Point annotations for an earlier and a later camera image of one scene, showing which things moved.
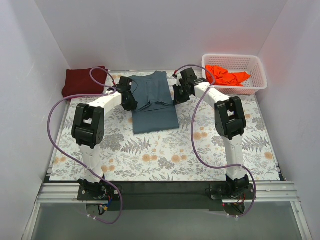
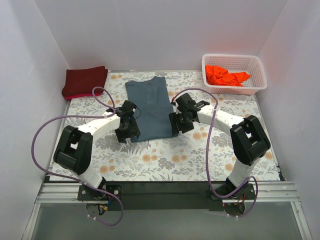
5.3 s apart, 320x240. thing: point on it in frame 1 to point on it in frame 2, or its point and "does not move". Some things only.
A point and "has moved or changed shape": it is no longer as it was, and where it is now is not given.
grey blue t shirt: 155,110 has moved or changed shape
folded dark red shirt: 80,82 does not move
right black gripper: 180,95 to 179,123
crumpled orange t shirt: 219,76 does not move
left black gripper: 130,101 to 128,133
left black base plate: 107,192 does not move
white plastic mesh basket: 252,65 does not move
